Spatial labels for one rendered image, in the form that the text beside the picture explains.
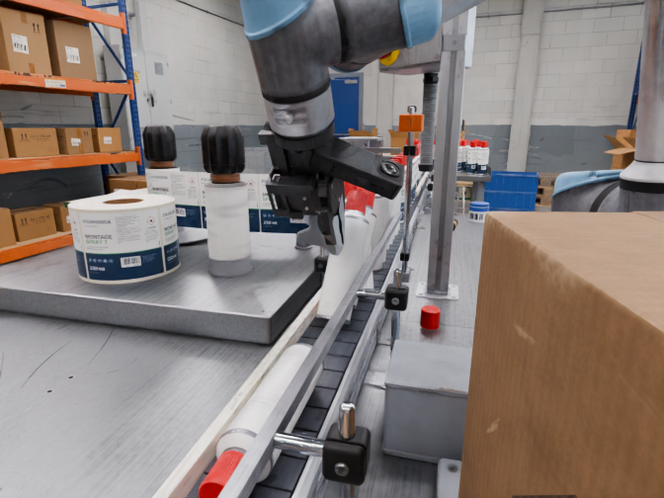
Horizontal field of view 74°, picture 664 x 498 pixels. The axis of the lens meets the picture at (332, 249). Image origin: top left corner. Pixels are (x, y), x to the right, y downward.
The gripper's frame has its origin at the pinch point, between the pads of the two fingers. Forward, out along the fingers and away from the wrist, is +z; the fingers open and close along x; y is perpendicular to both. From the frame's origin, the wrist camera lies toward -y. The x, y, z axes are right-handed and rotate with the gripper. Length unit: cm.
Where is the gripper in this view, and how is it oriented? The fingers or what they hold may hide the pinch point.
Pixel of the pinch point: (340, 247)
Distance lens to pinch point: 64.1
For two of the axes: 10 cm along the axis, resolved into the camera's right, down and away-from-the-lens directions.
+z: 1.3, 7.0, 7.0
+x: -2.2, 7.1, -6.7
